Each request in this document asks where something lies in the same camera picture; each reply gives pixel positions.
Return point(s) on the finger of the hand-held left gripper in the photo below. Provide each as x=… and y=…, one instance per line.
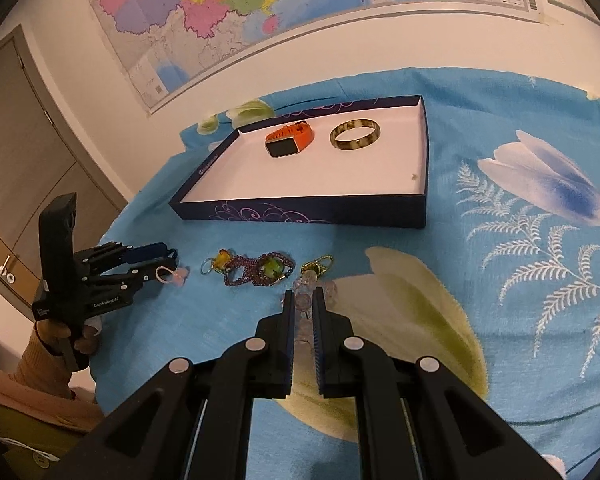
x=140, y=276
x=147, y=252

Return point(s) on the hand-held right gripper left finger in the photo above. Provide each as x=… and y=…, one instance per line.
x=287, y=355

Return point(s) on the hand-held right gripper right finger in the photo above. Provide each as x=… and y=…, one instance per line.
x=322, y=355

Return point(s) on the pink charm keyring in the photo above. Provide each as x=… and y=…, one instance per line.
x=181, y=277

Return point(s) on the dark blue jewelry box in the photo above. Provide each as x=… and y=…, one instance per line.
x=330, y=175

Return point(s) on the person's left hand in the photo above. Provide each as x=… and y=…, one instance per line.
x=87, y=335

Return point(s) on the brown wooden door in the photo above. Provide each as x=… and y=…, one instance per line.
x=20, y=160

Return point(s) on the orange smartwatch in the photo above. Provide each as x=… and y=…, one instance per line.
x=285, y=147

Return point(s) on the yellow-green cushion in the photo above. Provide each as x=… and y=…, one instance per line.
x=40, y=432

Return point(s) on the tortoiseshell bangle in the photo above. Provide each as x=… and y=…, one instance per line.
x=355, y=148

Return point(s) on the blue floral bedsheet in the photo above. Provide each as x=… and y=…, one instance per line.
x=480, y=110

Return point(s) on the colourful wall map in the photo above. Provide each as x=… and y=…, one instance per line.
x=205, y=0

